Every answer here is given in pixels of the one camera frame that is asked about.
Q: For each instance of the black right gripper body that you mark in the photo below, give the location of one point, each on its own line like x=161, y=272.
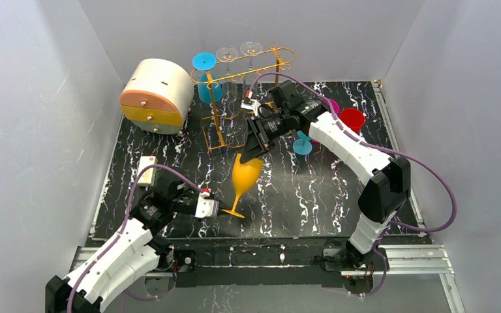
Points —
x=261, y=133

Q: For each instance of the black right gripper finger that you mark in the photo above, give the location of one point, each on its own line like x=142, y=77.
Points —
x=253, y=148
x=254, y=130

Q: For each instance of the yellow wine glass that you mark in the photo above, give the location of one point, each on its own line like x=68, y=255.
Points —
x=244, y=177

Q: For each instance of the light blue wine glass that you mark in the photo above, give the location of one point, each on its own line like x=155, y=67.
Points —
x=302, y=145

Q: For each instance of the magenta wine glass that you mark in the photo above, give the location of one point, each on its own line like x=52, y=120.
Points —
x=335, y=106

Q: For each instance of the clear wine glass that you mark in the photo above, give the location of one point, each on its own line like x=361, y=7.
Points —
x=227, y=55
x=250, y=50

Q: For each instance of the red wine glass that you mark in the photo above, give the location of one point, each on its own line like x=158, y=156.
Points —
x=352, y=118

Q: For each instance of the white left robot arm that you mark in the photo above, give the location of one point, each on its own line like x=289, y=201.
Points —
x=136, y=249

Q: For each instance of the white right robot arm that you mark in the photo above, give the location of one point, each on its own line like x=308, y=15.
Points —
x=386, y=179

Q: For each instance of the round drawer storage box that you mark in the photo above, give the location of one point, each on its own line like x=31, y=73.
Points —
x=158, y=96

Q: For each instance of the small white card box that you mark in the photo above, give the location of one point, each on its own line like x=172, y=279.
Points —
x=146, y=177

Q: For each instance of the gold wire glass rack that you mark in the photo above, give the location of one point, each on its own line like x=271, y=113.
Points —
x=212, y=125

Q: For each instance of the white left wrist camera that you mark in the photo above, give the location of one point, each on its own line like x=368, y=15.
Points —
x=207, y=205

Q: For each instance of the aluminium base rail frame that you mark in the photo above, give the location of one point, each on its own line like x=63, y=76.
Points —
x=262, y=264

